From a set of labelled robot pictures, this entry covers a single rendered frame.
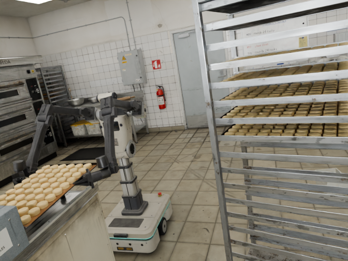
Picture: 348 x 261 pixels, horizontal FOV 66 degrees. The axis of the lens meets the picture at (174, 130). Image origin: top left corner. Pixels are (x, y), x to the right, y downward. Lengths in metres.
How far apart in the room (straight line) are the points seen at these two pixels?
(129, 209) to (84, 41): 4.78
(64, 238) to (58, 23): 5.95
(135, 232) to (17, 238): 1.41
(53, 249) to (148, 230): 1.02
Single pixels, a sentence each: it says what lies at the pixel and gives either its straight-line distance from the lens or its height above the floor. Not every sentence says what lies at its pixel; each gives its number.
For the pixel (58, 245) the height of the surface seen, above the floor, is 0.77.
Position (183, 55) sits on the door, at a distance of 5.73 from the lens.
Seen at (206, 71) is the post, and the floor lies 1.49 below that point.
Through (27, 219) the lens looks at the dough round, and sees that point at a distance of 1.38.
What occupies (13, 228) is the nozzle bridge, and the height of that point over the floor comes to 1.12.
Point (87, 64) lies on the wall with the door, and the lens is 6.70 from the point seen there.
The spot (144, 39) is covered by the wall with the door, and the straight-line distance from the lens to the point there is 5.98.
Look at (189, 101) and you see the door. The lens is 5.81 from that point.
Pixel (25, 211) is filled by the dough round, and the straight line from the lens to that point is 1.46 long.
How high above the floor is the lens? 1.58
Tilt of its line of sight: 15 degrees down
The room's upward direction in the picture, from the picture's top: 10 degrees counter-clockwise
